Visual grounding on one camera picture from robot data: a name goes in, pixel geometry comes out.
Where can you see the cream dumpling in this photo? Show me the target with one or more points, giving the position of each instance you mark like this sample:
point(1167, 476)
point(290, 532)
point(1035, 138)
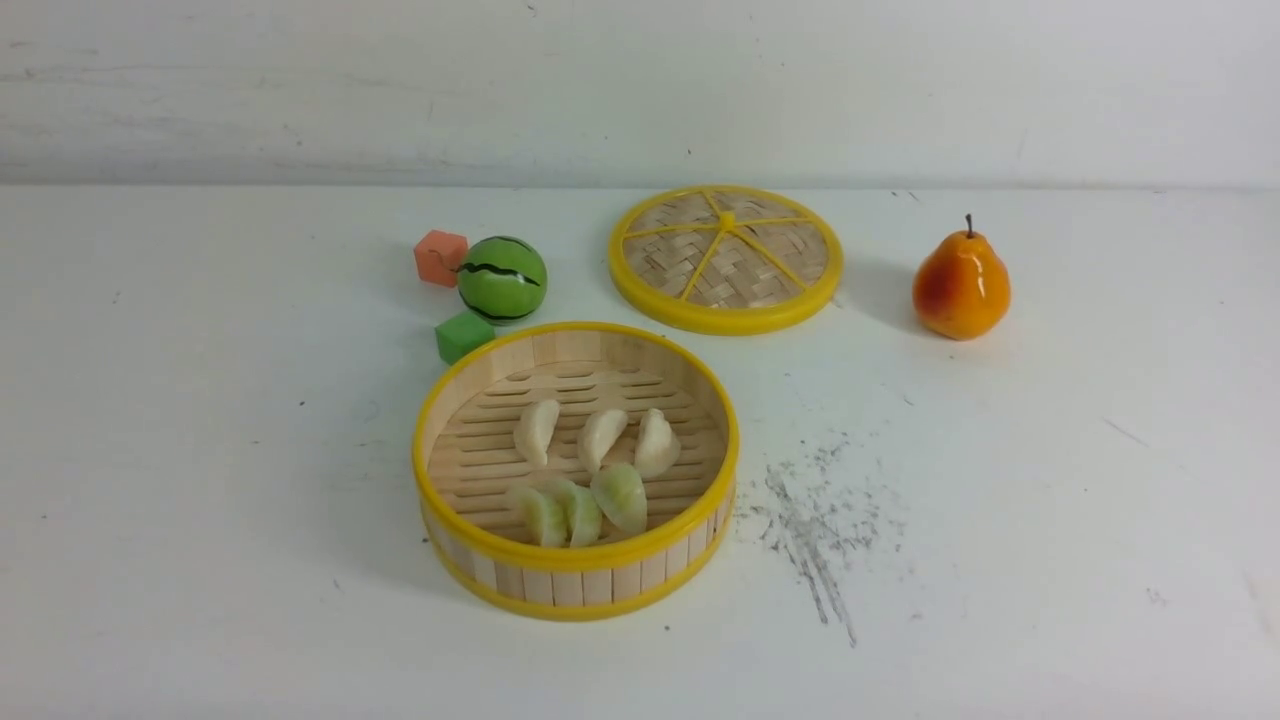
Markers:
point(657, 448)
point(598, 435)
point(534, 431)

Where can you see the orange foam cube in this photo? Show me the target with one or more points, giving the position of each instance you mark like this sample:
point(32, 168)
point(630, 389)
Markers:
point(438, 255)

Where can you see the bamboo steamer tray yellow rim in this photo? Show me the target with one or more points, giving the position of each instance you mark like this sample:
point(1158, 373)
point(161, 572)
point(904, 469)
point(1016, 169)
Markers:
point(465, 462)

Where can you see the orange toy pear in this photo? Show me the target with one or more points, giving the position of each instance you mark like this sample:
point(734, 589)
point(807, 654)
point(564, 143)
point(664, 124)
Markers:
point(963, 289)

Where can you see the green foam cube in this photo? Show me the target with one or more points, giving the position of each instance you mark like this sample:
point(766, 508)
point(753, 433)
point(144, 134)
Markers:
point(461, 334)

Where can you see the woven bamboo steamer lid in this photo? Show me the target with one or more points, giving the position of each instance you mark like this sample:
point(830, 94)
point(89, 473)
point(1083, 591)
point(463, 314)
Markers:
point(725, 259)

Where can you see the green toy watermelon ball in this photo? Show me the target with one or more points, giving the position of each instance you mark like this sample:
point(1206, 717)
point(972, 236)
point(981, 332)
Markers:
point(502, 279)

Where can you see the pale green dumpling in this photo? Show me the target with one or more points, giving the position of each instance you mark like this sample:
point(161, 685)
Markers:
point(542, 516)
point(583, 516)
point(619, 491)

